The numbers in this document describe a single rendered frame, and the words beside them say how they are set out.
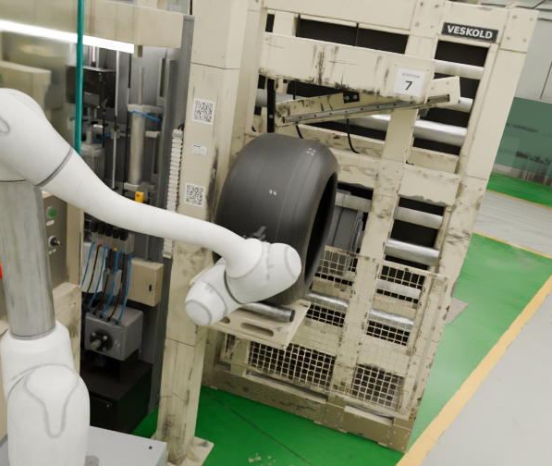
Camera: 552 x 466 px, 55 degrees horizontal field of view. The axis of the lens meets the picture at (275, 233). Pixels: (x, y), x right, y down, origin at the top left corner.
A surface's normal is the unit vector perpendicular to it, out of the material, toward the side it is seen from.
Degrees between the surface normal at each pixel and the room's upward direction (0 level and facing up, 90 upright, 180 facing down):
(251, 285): 111
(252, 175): 49
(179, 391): 90
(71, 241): 90
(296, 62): 90
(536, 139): 90
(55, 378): 3
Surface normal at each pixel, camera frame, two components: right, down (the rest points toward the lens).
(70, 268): -0.30, 0.30
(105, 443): 0.15, -0.95
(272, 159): -0.04, -0.61
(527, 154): -0.61, 0.19
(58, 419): 0.55, 0.01
